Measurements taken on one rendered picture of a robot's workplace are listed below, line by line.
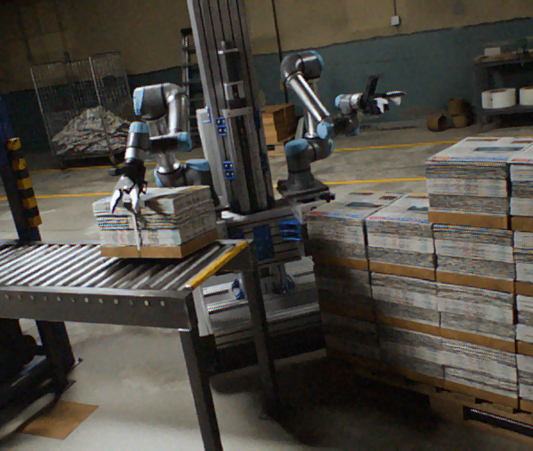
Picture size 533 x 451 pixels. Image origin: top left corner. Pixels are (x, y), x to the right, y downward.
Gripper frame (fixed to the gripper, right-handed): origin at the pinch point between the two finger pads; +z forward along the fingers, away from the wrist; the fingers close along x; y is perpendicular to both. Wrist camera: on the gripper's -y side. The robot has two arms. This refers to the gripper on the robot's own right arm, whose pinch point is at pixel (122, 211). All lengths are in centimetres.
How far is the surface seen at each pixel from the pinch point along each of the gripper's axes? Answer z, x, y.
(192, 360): 50, -31, 10
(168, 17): -491, 417, 525
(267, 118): -297, 223, 530
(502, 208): -7, -127, 37
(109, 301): 33.1, -1.8, -1.9
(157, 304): 33.7, -22.0, -1.3
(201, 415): 69, -30, 23
